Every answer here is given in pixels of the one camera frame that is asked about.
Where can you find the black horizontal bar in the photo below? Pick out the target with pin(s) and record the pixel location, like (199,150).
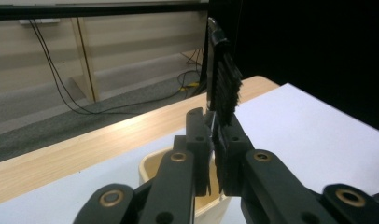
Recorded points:
(85,11)

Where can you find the white wall outlet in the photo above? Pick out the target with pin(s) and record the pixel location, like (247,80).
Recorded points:
(38,21)

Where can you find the black curtain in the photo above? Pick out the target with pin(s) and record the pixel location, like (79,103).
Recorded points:
(318,46)

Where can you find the wooden post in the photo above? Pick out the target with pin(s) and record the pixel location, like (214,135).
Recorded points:
(85,62)

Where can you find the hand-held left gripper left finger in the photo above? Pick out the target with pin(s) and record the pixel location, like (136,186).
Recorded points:
(199,146)

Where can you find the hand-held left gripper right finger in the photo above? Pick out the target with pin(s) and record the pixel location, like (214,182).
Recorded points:
(235,149)

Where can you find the white table mat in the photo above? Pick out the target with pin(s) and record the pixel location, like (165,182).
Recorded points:
(302,133)

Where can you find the beige square cup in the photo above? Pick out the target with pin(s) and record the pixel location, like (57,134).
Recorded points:
(150,169)

